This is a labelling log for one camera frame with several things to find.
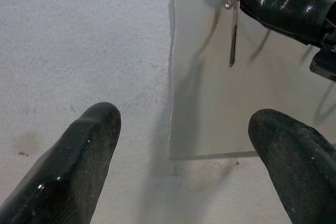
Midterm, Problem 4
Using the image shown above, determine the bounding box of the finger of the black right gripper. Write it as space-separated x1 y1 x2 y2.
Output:
237 0 336 40
243 7 322 47

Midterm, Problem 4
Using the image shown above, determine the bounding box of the black-headed key with ring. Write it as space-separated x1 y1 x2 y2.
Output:
224 0 247 68

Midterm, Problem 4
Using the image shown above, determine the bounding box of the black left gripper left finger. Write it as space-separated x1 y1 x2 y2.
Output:
0 101 122 224

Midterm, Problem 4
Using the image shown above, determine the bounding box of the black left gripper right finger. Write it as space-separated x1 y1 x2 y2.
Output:
247 108 336 224

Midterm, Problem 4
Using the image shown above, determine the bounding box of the white hook rack board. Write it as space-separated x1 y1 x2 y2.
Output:
169 0 336 159

